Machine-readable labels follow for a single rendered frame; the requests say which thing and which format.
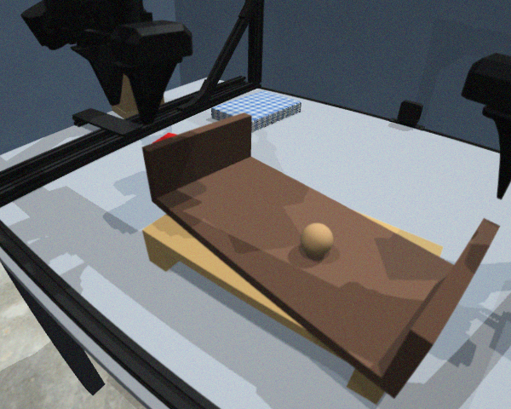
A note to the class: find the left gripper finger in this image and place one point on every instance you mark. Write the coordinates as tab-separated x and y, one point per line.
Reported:
503	124

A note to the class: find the red rectangular block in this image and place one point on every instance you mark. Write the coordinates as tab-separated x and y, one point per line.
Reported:
165	136

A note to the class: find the tan ball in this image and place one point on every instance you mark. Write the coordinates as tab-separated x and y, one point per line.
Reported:
316	239

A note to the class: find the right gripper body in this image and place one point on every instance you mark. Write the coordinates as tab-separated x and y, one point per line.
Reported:
138	44

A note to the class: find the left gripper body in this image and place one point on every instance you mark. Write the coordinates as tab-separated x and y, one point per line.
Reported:
489	82

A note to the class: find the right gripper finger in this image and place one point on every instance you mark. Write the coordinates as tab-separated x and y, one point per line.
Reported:
101	58
148	86

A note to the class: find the tan wooden shelf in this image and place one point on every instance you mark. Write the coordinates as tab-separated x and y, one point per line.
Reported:
167	243

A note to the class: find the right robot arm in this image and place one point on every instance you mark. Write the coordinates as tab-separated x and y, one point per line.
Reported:
54	22

